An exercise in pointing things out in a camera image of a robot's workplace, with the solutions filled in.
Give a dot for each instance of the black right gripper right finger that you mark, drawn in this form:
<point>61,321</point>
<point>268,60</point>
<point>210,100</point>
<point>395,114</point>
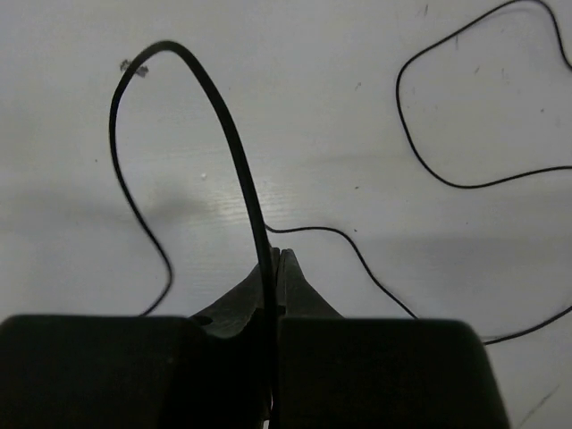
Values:
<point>338,372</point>

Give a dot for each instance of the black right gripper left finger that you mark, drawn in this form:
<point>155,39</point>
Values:
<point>208,370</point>

